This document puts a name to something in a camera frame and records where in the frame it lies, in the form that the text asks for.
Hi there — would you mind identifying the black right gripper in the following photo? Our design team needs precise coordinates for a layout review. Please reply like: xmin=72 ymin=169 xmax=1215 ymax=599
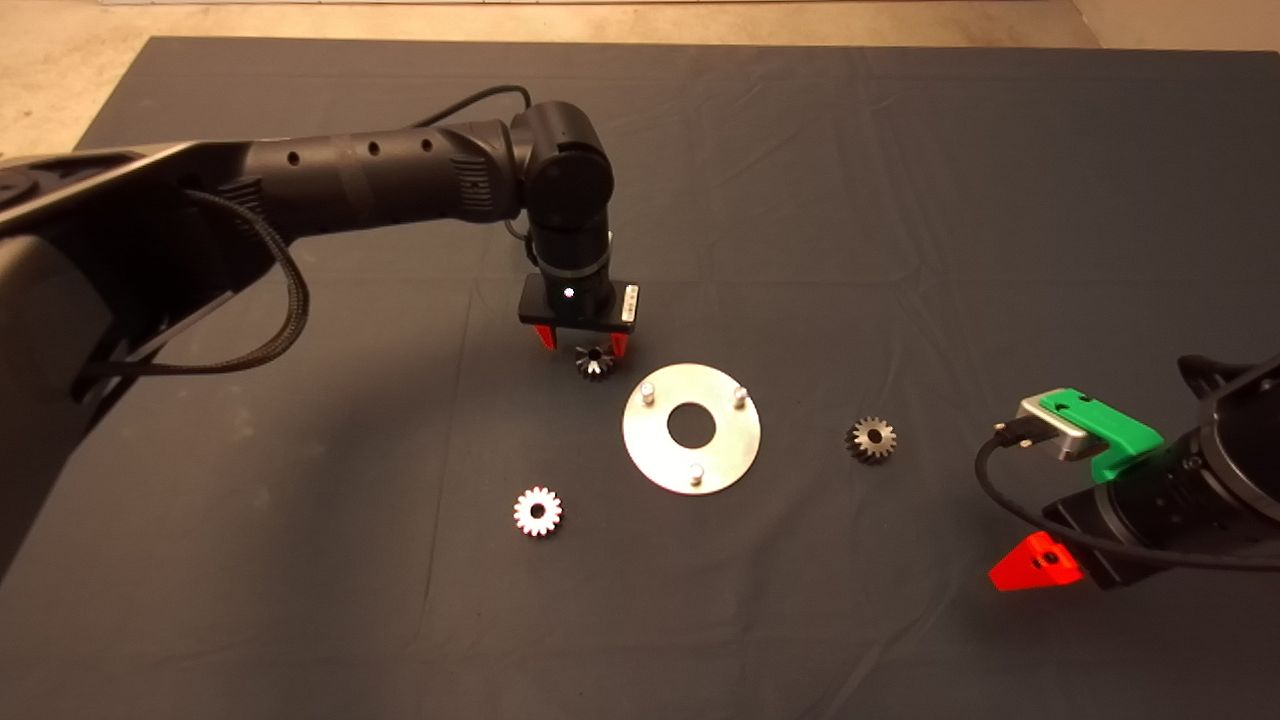
xmin=988 ymin=488 xmax=1136 ymax=593

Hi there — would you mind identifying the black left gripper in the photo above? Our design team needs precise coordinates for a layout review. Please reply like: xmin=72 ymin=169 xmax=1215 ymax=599
xmin=518 ymin=272 xmax=641 ymax=359

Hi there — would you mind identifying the round metal carrier plate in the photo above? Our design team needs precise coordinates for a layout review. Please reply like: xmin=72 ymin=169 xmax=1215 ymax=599
xmin=622 ymin=362 xmax=762 ymax=495

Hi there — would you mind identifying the dark grey table cloth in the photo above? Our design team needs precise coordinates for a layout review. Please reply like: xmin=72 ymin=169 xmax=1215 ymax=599
xmin=0 ymin=36 xmax=1280 ymax=720

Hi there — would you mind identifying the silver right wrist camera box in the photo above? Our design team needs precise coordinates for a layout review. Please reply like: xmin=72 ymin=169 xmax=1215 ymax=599
xmin=1017 ymin=396 xmax=1096 ymax=463

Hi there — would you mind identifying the green right camera mount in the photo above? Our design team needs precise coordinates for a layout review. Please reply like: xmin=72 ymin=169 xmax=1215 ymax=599
xmin=1038 ymin=388 xmax=1166 ymax=484

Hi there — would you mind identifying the thin black left camera cable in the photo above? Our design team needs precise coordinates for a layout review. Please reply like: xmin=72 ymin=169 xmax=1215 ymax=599
xmin=408 ymin=84 xmax=536 ymax=131

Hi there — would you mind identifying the thick braided black cable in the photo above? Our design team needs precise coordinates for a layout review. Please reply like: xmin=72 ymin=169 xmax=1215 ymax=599
xmin=75 ymin=188 xmax=311 ymax=379

